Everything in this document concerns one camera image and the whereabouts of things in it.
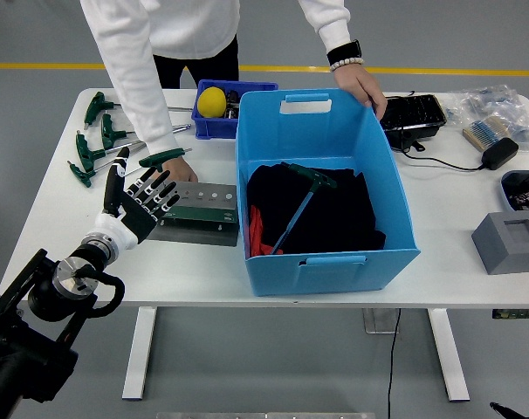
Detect large green T-handle hex wrench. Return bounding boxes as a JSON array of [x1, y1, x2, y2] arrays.
[[269, 161, 338, 256]]

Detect blue bowl of parts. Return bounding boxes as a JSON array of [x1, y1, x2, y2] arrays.
[[499, 168, 529, 222]]

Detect black hanging cable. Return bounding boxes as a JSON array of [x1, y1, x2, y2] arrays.
[[385, 307, 403, 419]]

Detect person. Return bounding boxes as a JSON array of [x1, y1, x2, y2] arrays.
[[79, 0, 388, 184]]

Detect clear plastic parts bags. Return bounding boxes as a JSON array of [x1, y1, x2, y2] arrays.
[[445, 84, 529, 154]]

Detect white bead bracelet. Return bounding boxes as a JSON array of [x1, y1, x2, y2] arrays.
[[329, 57, 365, 73]]

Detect person's left hand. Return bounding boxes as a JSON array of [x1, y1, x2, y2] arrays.
[[333, 64, 388, 121]]

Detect large light blue storage box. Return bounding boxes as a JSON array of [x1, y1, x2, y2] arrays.
[[235, 88, 422, 297]]

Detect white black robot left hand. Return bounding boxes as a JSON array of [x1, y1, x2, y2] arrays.
[[93, 147, 182, 251]]

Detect small green T-handle hex wrench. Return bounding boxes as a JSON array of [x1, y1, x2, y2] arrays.
[[137, 147, 193, 174]]

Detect taped resistor bundle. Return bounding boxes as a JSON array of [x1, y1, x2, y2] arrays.
[[462, 115, 510, 153]]

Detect black cloth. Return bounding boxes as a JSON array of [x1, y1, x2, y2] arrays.
[[245, 163, 387, 257]]

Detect black plastic tray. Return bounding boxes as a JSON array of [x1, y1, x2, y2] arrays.
[[380, 93, 448, 152]]

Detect yellow foam ball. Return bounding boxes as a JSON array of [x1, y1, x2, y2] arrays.
[[196, 86, 228, 119]]

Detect red cloth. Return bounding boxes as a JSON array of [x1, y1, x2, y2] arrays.
[[248, 204, 284, 258]]

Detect black adapter cord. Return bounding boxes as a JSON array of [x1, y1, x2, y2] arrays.
[[395, 126, 486, 172]]

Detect grey hollow block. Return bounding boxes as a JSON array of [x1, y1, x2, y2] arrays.
[[471, 211, 529, 276]]

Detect black wrist watch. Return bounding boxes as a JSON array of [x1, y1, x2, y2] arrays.
[[326, 38, 362, 66]]

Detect small dark blue bin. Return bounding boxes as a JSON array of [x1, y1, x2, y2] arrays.
[[190, 79, 279, 141]]

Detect grey metal base plate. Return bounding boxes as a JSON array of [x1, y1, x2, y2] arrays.
[[147, 220, 240, 248]]

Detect white table leg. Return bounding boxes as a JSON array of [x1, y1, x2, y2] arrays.
[[426, 307, 471, 402], [121, 306, 158, 401]]

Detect black table control panel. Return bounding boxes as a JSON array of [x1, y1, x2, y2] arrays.
[[491, 308, 529, 320]]

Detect grey under-table bracket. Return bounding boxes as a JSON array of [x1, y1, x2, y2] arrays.
[[362, 307, 401, 335]]

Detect black power adapter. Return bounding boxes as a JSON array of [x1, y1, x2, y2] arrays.
[[481, 136, 520, 171]]

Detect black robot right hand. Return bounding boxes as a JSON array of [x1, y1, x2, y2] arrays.
[[489, 401, 529, 419]]

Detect person's right hand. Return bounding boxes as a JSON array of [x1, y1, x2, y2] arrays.
[[159, 155, 199, 184]]

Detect green steel wrench stand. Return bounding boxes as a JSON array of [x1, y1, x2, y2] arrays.
[[159, 181, 239, 224]]

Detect small black part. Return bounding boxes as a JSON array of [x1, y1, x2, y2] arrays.
[[223, 90, 242, 119]]

